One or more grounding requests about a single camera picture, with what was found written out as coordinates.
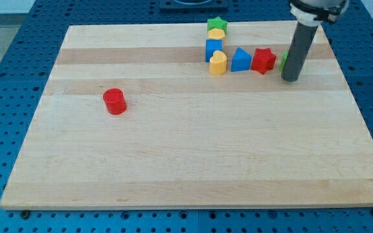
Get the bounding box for green star block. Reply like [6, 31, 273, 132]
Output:
[207, 16, 228, 34]

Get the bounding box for grey pusher rod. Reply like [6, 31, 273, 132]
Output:
[281, 22, 318, 82]

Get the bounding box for blue cube block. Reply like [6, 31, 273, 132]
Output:
[205, 39, 223, 62]

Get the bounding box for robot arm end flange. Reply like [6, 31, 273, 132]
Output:
[288, 0, 350, 27]

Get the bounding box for red star block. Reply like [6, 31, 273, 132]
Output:
[251, 48, 277, 74]

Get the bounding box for wooden board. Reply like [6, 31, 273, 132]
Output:
[0, 23, 373, 210]

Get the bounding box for blue triangle block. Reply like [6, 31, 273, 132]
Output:
[231, 47, 252, 72]

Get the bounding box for yellow hexagon block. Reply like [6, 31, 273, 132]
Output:
[207, 28, 226, 45]

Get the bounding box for yellow heart block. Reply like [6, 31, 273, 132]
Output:
[209, 50, 227, 75]

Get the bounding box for red cylinder block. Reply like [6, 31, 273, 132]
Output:
[102, 88, 127, 115]

